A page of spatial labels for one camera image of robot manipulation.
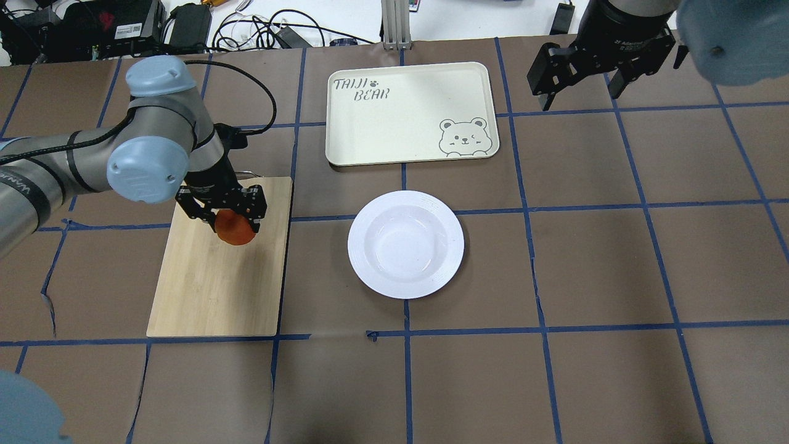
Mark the black computer box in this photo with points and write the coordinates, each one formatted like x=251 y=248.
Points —
x=71 y=31

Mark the black flat power brick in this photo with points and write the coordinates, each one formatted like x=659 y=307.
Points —
x=189 y=31

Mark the orange fruit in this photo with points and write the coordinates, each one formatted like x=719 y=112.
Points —
x=233 y=228

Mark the aluminium frame post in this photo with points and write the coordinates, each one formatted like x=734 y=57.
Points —
x=396 y=25

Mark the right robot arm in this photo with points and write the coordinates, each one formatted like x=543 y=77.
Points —
x=730 y=43

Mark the cream bear tray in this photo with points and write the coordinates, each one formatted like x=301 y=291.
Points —
x=422 y=113

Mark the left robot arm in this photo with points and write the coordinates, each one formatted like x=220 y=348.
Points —
x=167 y=146

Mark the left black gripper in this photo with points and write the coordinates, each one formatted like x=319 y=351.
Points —
x=208 y=180

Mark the black power adapter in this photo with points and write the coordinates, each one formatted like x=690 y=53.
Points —
x=562 y=19

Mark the white round plate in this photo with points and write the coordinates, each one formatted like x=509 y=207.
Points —
x=406 y=244

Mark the bamboo cutting board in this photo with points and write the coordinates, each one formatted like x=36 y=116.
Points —
x=207 y=288

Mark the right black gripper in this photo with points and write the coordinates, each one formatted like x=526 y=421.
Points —
x=618 y=29

